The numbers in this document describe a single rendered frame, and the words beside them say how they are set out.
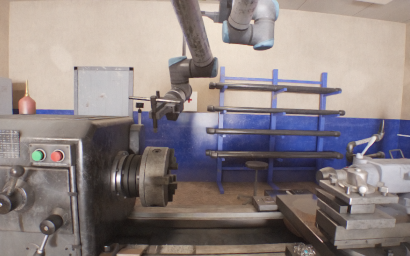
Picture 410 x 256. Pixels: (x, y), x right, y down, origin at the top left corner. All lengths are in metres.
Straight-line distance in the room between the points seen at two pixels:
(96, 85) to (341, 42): 4.85
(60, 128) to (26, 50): 4.45
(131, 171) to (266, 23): 0.83
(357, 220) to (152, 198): 0.68
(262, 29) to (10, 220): 1.13
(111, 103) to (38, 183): 3.43
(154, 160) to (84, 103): 3.61
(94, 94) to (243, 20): 3.66
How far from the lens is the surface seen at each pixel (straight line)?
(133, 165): 0.85
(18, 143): 0.79
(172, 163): 0.91
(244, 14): 0.86
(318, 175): 1.07
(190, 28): 0.76
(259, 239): 1.20
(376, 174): 1.18
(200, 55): 0.85
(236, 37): 0.92
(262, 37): 0.96
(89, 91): 4.30
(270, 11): 1.02
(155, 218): 1.12
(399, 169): 1.23
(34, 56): 5.02
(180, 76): 0.97
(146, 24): 4.27
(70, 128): 0.73
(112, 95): 4.11
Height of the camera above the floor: 1.37
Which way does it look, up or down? 5 degrees down
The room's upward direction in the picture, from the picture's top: 2 degrees clockwise
